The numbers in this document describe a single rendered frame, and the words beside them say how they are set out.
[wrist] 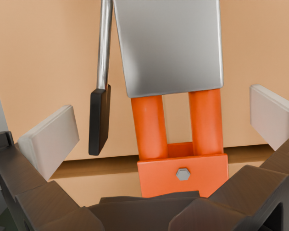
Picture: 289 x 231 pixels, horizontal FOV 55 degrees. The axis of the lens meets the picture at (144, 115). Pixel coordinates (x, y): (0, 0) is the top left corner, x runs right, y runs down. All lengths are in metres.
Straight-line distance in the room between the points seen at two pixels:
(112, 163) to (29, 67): 0.16
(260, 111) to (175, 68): 0.06
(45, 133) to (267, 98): 0.13
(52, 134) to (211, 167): 0.11
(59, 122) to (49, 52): 0.17
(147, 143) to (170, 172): 0.03
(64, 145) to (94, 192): 0.20
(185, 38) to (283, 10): 0.19
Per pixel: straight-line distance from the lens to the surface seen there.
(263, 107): 0.18
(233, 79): 0.33
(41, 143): 0.17
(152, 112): 0.19
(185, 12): 0.17
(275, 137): 0.17
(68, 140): 0.20
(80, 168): 0.40
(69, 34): 0.34
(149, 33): 0.17
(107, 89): 0.20
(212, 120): 0.19
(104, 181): 0.38
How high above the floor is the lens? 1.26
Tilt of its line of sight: 73 degrees down
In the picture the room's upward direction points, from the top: 166 degrees counter-clockwise
